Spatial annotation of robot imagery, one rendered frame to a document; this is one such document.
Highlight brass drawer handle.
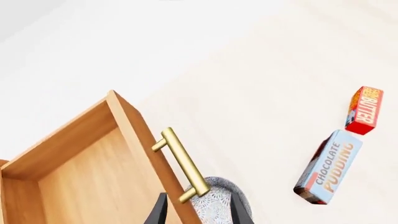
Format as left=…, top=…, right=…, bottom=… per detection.
left=151, top=127, right=211, bottom=204

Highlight red butter box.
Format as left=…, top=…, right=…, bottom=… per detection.
left=345, top=86, right=384, bottom=136

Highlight patterned blue-white bowl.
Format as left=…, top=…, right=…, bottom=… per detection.
left=185, top=175, right=252, bottom=224

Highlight wooden cabinet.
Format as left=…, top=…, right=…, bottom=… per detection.
left=0, top=159, right=11, bottom=178

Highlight wooden drawer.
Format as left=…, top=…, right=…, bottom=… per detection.
left=0, top=90, right=203, bottom=224

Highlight blue chocolate pudding box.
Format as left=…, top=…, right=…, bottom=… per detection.
left=293, top=129, right=363, bottom=205

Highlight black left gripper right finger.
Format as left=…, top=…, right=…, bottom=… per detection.
left=230, top=190, right=254, bottom=224

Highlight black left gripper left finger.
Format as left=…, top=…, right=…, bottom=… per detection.
left=143, top=192, right=168, bottom=224

